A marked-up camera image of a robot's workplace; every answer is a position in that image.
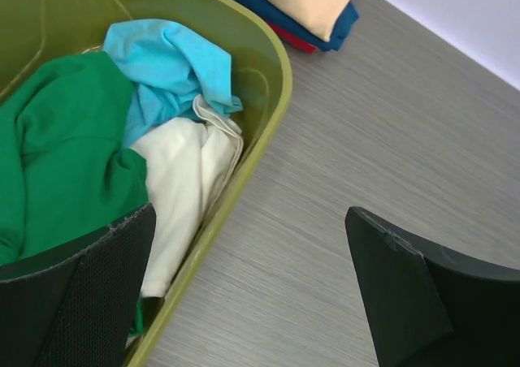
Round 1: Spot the folded red t shirt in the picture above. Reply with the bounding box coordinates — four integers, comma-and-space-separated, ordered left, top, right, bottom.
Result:
267, 22, 317, 54

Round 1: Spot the olive green plastic bin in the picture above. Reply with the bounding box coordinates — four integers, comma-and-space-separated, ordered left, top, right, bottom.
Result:
1, 0, 292, 366

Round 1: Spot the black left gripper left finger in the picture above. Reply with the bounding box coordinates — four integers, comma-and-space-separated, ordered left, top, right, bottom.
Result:
1, 204, 156, 366

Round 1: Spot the white t shirt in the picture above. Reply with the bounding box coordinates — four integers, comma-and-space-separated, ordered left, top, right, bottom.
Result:
132, 95, 244, 298

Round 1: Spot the light blue t shirt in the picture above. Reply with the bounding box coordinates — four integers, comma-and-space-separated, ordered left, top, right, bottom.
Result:
102, 19, 243, 148

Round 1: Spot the folded dark blue t shirt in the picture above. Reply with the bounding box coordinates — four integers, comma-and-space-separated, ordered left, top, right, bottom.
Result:
234, 0, 358, 52

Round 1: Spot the green t shirt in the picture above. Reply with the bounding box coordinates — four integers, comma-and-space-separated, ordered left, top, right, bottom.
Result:
0, 51, 150, 338

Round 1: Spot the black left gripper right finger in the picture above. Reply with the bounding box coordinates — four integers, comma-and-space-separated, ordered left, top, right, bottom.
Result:
345, 206, 519, 366

